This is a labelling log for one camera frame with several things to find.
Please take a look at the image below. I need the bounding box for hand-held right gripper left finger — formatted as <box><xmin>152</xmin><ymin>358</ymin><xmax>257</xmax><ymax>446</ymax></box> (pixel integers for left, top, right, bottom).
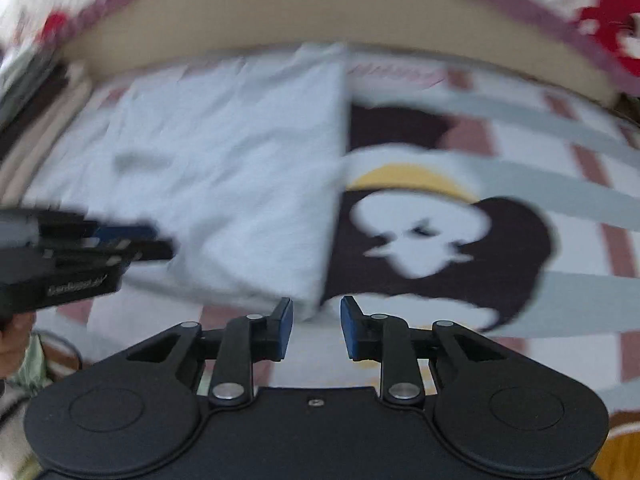
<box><xmin>125</xmin><ymin>296</ymin><xmax>295</xmax><ymax>407</ymax></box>

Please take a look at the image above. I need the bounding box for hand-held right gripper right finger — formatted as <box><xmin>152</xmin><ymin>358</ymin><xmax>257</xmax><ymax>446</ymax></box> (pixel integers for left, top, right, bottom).
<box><xmin>340</xmin><ymin>296</ymin><xmax>506</xmax><ymax>406</ymax></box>

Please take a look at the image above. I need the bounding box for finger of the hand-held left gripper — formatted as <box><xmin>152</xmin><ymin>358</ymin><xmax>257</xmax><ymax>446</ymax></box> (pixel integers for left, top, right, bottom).
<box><xmin>94</xmin><ymin>224</ymin><xmax>160</xmax><ymax>242</ymax></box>
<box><xmin>117</xmin><ymin>239</ymin><xmax>176</xmax><ymax>264</ymax></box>

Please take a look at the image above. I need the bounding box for light grey cat-face t-shirt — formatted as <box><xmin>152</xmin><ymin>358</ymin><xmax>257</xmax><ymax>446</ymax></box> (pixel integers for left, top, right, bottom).
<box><xmin>22</xmin><ymin>42</ymin><xmax>352</xmax><ymax>323</ymax></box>

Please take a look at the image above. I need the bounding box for person's left hand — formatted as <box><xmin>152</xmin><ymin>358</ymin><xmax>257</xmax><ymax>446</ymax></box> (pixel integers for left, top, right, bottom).
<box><xmin>0</xmin><ymin>314</ymin><xmax>35</xmax><ymax>379</ymax></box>

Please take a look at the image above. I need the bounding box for light green cloth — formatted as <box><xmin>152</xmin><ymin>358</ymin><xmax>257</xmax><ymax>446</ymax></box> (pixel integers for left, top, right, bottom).
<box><xmin>10</xmin><ymin>332</ymin><xmax>54</xmax><ymax>392</ymax></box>

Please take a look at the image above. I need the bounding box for checkered printed blanket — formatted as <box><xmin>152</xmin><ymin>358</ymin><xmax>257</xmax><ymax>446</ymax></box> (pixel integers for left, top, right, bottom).
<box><xmin>0</xmin><ymin>55</ymin><xmax>640</xmax><ymax>480</ymax></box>

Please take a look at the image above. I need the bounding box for beige mattress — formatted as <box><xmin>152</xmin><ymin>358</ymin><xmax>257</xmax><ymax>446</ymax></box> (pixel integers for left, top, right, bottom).
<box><xmin>60</xmin><ymin>0</ymin><xmax>621</xmax><ymax>107</ymax></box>

